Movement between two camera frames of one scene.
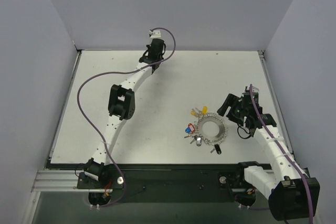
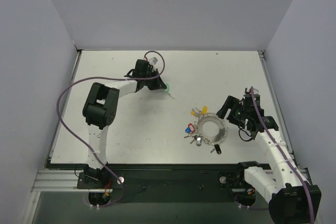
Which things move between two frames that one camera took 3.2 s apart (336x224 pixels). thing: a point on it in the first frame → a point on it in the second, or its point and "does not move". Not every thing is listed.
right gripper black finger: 230,100 does not move
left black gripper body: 156,46 → 153,82
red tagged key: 191,127 does not move
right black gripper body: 233,107 does not move
